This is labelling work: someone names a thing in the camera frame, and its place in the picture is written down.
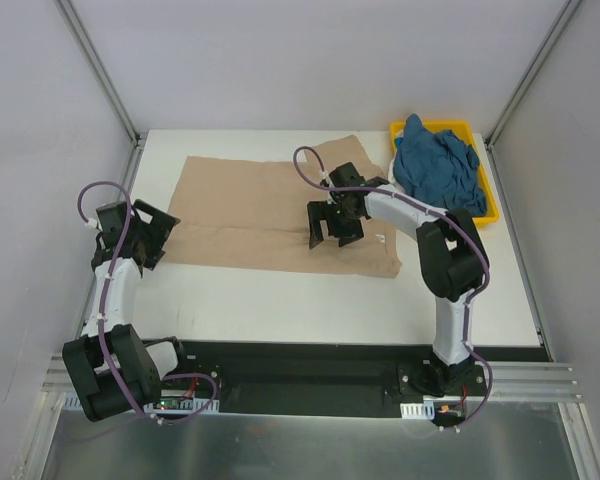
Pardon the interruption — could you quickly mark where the yellow plastic bin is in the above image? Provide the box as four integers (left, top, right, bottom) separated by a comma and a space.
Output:
389, 114, 499, 227

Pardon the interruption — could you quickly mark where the blue t shirt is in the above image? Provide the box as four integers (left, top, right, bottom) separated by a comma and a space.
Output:
394, 114, 488, 217

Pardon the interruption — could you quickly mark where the white cable duct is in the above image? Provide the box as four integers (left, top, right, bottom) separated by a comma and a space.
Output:
400, 401, 435, 421
62, 393, 220, 415

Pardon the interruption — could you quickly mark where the white cloth in bin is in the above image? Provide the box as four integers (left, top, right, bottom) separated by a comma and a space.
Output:
387, 130, 405, 193

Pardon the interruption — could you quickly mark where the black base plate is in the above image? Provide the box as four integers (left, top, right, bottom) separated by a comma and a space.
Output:
144, 338, 489, 415

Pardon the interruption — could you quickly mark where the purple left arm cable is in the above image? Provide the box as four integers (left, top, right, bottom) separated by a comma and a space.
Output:
54, 179, 220, 441

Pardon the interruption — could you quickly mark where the left aluminium frame post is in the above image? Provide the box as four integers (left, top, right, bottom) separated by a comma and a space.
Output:
54, 0, 147, 147

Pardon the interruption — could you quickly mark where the beige t shirt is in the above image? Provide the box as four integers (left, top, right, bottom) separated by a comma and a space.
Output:
164, 135, 402, 278

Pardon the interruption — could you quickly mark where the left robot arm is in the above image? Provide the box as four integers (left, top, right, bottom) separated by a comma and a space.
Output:
62, 199, 192, 422

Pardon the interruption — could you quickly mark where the right white cable duct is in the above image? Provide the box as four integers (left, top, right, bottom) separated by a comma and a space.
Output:
400, 401, 435, 421

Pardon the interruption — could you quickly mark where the aluminium frame post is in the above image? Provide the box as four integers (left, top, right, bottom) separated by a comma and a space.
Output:
485, 0, 584, 151
54, 0, 147, 147

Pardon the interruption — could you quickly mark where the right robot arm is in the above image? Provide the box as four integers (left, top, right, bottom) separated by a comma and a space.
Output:
307, 162, 489, 397

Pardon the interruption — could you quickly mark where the aluminium front rail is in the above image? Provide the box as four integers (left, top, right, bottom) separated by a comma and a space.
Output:
42, 349, 584, 404

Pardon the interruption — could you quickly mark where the left white cable duct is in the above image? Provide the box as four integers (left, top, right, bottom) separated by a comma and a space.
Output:
62, 393, 220, 415

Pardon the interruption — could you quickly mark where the right aluminium frame post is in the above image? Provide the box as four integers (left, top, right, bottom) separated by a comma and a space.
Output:
485, 0, 584, 151

